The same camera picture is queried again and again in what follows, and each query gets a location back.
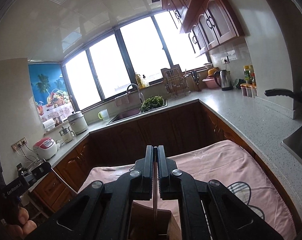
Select wooden chopstick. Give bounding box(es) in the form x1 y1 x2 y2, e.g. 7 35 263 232
152 162 158 222

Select left hand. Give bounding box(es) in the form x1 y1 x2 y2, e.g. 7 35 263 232
6 207 37 239

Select wooden utensil holder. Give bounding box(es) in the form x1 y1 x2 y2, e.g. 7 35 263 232
127 202 182 239

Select pink tablecloth with hearts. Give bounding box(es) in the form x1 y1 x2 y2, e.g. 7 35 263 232
77 139 298 240

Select red white rice cooker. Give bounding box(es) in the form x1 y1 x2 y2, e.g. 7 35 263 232
33 137 57 160

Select small white electric pot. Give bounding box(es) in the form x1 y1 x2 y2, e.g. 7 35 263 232
59 126 76 144

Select lower wooden cabinets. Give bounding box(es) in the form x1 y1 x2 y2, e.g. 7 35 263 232
31 102 302 231

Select wooden cabinets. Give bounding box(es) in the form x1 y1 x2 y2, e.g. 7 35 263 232
162 0 244 57
31 102 302 231

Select large white rice cooker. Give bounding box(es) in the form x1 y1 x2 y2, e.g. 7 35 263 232
67 111 88 135

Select gas stove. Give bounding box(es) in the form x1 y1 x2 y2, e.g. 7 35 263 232
281 126 302 164

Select fruit poster window blind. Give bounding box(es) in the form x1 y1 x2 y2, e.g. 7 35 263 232
28 63 74 122

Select green leafy vegetables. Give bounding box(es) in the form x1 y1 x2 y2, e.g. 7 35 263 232
141 95 164 113

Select chrome sink faucet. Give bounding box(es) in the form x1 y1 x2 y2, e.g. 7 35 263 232
126 83 145 104

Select dish drying rack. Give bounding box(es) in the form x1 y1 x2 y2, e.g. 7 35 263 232
161 64 190 98

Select condiment bottles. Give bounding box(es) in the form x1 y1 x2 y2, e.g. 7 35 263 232
240 65 257 98

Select pink plastic basin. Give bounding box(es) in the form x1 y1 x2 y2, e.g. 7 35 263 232
202 77 220 89

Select yellow oil bottle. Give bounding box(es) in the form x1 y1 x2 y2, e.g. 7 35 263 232
135 73 145 89

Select stainless electric kettle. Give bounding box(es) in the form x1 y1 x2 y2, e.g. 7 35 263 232
214 70 233 91

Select knife block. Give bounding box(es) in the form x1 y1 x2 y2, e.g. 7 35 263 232
191 70 201 92

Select orange bowl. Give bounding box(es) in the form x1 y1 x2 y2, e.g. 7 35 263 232
207 68 218 77

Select upper wooden cabinets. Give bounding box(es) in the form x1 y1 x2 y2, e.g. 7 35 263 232
162 0 244 57

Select wall power socket left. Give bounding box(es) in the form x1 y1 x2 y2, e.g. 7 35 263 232
11 137 28 152

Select wall socket by kettle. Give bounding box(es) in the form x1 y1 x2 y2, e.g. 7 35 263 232
221 56 229 64

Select black wok with handle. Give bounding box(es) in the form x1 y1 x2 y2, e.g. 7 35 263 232
265 85 302 103

